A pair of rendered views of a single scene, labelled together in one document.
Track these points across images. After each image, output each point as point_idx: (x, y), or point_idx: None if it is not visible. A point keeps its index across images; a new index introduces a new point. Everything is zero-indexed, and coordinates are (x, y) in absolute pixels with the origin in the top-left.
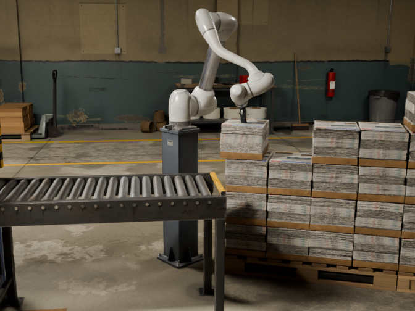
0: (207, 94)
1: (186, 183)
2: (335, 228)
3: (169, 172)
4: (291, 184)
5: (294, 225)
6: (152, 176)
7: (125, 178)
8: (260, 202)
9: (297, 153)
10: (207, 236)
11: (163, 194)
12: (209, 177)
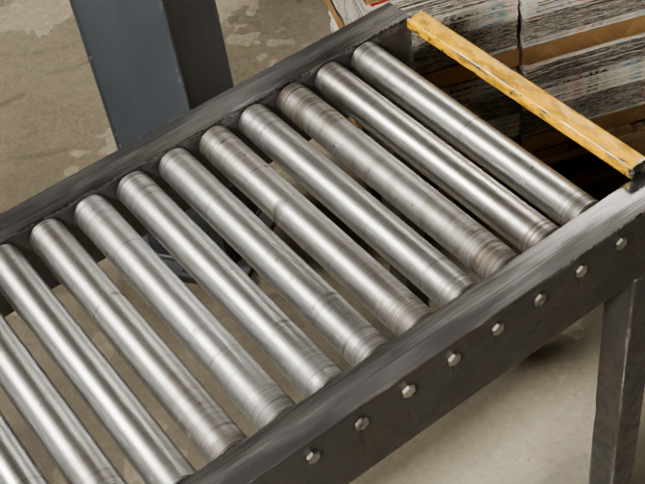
0: None
1: (374, 127)
2: None
3: (108, 0)
4: None
5: (611, 32)
6: (195, 135)
7: (107, 215)
8: (497, 2)
9: None
10: (410, 222)
11: (97, 78)
12: (396, 35)
